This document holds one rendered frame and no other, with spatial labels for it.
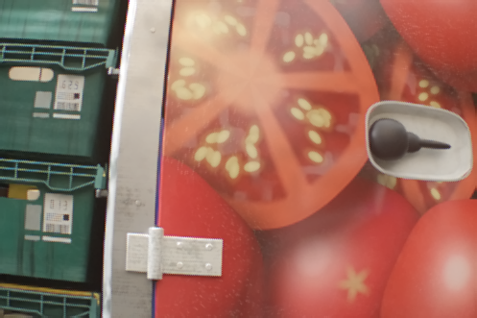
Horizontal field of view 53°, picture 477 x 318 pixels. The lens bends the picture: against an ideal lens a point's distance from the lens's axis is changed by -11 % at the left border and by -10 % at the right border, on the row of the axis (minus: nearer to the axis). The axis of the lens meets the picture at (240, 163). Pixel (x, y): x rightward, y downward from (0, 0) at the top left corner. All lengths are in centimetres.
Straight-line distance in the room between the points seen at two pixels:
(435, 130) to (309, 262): 45
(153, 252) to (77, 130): 38
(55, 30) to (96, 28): 10
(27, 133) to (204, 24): 46
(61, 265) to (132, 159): 30
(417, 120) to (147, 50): 61
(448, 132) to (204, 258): 65
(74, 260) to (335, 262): 53
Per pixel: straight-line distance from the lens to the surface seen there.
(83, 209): 112
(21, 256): 114
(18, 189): 131
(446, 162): 123
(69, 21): 128
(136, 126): 99
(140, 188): 96
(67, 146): 117
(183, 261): 94
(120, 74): 118
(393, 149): 110
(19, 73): 126
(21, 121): 120
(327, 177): 104
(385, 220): 108
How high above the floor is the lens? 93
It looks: 14 degrees up
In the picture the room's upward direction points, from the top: 2 degrees clockwise
